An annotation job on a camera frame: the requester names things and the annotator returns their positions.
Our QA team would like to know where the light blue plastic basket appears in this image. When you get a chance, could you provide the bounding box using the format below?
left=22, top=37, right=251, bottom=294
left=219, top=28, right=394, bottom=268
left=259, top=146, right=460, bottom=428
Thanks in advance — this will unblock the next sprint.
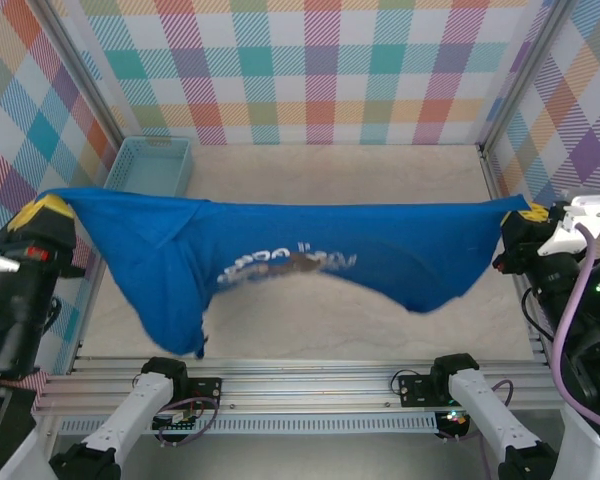
left=103, top=135, right=194, bottom=199

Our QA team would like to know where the grey metal panel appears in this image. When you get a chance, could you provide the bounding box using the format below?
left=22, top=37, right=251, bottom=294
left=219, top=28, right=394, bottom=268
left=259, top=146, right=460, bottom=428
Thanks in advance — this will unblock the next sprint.
left=44, top=433, right=579, bottom=480

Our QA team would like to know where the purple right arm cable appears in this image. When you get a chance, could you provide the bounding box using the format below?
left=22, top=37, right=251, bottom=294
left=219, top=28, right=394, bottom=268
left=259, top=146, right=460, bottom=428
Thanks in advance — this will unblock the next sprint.
left=439, top=223, right=600, bottom=480

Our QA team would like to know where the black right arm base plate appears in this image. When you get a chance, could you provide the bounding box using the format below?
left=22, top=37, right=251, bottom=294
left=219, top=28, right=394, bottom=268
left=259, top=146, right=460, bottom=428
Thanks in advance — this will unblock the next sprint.
left=397, top=372, right=454, bottom=409

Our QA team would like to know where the thin black cable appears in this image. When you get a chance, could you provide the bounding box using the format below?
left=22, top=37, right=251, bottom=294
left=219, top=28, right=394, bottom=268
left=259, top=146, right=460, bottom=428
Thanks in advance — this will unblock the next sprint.
left=44, top=294, right=64, bottom=327
left=521, top=287, right=556, bottom=342

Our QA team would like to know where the aluminium mounting rail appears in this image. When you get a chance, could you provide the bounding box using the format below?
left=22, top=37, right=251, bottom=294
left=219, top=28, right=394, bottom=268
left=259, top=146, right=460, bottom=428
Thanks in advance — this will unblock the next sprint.
left=34, top=355, right=586, bottom=415

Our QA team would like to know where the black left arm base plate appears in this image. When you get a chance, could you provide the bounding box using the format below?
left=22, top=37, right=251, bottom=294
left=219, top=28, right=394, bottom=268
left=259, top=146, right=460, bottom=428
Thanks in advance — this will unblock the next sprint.
left=184, top=377, right=224, bottom=410

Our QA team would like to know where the small circuit board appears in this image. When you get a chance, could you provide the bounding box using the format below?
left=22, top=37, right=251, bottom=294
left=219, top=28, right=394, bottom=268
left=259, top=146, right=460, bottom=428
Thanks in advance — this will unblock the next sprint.
left=437, top=409, right=474, bottom=437
left=152, top=410, right=201, bottom=434

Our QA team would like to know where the slotted grey cable duct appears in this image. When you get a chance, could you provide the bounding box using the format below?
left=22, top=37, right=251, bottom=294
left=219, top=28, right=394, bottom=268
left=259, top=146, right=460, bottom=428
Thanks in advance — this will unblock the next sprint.
left=59, top=412, right=439, bottom=435

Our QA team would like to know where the blue t-shirt with panda print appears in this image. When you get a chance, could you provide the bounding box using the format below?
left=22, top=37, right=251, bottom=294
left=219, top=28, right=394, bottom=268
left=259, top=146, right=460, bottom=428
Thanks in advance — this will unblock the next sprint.
left=37, top=187, right=531, bottom=360

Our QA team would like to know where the aluminium frame post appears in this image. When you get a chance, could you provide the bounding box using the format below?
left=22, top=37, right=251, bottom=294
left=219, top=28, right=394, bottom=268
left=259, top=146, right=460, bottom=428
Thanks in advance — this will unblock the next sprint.
left=27, top=0, right=134, bottom=149
left=477, top=0, right=581, bottom=151

